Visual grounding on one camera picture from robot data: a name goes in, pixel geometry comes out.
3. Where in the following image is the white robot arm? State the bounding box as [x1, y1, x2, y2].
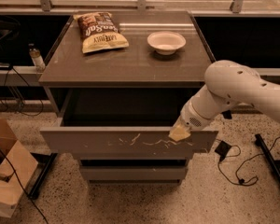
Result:
[169, 60, 280, 142]

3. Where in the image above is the grey lower drawer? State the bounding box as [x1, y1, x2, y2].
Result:
[80, 160, 188, 183]

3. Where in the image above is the black stand base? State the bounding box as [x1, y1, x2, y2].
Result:
[29, 153, 57, 200]
[255, 134, 280, 186]

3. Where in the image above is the sea salt chip bag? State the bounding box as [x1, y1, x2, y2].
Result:
[74, 12, 129, 54]

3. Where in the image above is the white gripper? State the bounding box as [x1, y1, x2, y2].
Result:
[169, 101, 214, 142]

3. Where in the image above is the cardboard box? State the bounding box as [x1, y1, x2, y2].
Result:
[0, 119, 38, 217]

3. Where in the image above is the grey drawer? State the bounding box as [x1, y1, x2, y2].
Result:
[40, 118, 217, 160]
[80, 160, 188, 183]

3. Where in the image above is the black stand base right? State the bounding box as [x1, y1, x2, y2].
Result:
[255, 134, 280, 186]

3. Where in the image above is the white bowl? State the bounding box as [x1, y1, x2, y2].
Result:
[147, 31, 186, 55]

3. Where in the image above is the small clear bottle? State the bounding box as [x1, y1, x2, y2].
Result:
[28, 43, 46, 73]

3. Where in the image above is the black cable over box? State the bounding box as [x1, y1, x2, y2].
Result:
[0, 135, 50, 224]

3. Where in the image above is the black stand base left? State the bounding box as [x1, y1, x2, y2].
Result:
[29, 153, 57, 200]

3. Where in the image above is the grey drawer cabinet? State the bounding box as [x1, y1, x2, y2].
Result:
[37, 10, 221, 185]

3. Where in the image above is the black device on ledge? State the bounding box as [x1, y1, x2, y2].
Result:
[0, 63, 12, 71]

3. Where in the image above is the grey top drawer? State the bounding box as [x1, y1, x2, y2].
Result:
[40, 118, 217, 160]

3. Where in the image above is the black power adapter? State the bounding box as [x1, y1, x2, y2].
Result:
[215, 141, 231, 161]

